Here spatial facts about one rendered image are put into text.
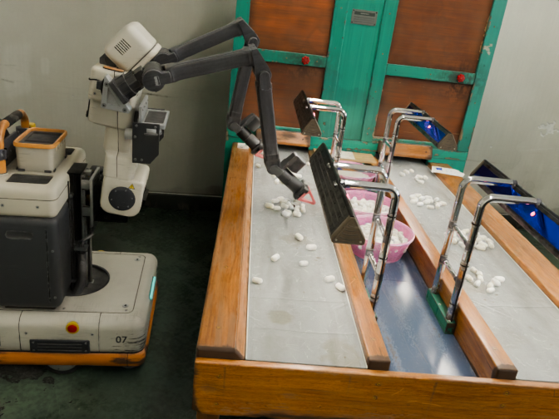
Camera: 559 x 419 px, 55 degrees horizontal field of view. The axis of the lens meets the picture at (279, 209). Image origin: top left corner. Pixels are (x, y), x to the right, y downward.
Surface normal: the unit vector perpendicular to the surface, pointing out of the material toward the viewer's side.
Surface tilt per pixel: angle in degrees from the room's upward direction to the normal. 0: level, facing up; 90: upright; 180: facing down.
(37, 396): 0
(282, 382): 90
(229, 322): 0
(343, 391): 90
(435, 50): 90
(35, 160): 92
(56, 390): 0
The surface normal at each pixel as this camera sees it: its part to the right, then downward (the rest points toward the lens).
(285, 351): 0.11, -0.92
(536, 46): 0.11, 0.39
